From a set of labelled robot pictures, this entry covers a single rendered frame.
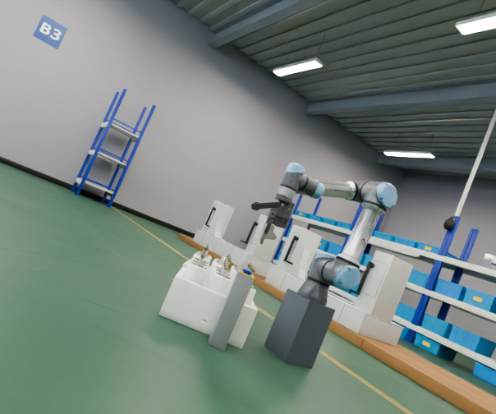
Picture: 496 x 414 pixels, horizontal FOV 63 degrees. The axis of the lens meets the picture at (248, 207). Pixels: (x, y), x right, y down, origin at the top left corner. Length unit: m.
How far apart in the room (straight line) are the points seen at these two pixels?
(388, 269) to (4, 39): 6.68
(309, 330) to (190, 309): 0.57
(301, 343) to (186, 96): 6.97
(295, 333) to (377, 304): 1.82
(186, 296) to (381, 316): 2.31
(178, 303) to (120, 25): 6.91
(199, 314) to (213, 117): 7.09
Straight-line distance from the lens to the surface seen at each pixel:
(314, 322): 2.00
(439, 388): 3.14
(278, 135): 9.47
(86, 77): 7.99
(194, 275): 1.82
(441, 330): 6.34
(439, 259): 6.53
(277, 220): 1.68
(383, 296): 3.73
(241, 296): 1.68
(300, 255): 4.61
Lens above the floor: 0.45
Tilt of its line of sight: 4 degrees up
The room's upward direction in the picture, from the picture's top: 23 degrees clockwise
